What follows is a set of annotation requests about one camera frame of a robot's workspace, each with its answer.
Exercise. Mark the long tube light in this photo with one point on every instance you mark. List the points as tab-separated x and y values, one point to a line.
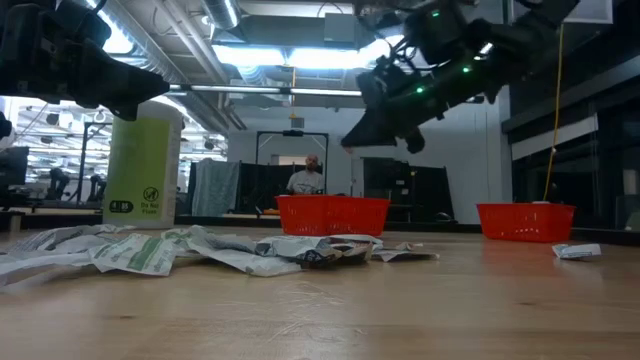
300	91

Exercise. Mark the person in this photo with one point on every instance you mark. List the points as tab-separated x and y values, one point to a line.
306	182

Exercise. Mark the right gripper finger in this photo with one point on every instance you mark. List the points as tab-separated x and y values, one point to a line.
372	132

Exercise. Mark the black monitor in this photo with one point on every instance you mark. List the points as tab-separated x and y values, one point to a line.
14	167

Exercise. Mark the red plastic slotted basket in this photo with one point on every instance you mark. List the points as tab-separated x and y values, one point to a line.
525	222
330	215

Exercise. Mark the silver air duct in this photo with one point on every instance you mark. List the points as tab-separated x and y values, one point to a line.
222	12

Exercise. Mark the bright ceiling light panel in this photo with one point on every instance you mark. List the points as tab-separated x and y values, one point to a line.
300	57

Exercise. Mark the black gantry frame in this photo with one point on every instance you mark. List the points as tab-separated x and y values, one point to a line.
292	133

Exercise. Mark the grey hanging cloth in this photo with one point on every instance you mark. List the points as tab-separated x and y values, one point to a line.
215	187

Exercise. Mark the black partition panel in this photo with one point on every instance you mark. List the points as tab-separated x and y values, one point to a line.
260	190

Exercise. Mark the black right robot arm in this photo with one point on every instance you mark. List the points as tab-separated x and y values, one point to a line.
500	45

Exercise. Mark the green white wipes canister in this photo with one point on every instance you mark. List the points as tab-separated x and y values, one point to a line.
142	175

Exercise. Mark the black cabinet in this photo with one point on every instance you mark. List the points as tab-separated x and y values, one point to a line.
400	190

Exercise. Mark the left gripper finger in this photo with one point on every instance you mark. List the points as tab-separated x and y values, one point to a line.
120	85

